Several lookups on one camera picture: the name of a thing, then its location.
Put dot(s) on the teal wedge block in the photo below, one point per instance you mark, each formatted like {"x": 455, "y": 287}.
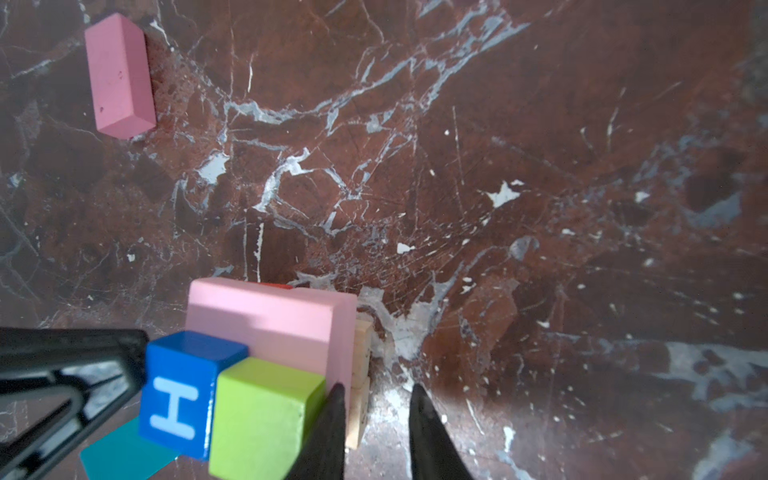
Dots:
{"x": 125, "y": 455}

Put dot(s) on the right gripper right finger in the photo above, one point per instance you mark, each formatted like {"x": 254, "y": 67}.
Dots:
{"x": 433, "y": 454}

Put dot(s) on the green cube block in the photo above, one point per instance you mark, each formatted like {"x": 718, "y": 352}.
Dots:
{"x": 263, "y": 413}

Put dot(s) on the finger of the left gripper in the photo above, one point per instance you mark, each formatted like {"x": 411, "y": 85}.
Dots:
{"x": 96, "y": 371}

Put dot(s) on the natural wood block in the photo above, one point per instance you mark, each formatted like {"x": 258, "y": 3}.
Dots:
{"x": 357, "y": 414}
{"x": 364, "y": 330}

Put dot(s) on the red rectangular block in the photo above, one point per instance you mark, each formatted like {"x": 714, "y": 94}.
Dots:
{"x": 276, "y": 286}

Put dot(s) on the pink block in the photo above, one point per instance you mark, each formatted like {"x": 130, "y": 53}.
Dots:
{"x": 307, "y": 329}
{"x": 121, "y": 86}

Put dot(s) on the blue letter cube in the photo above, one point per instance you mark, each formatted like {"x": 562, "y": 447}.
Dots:
{"x": 177, "y": 403}

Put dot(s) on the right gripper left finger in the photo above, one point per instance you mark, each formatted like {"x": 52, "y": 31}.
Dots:
{"x": 323, "y": 455}

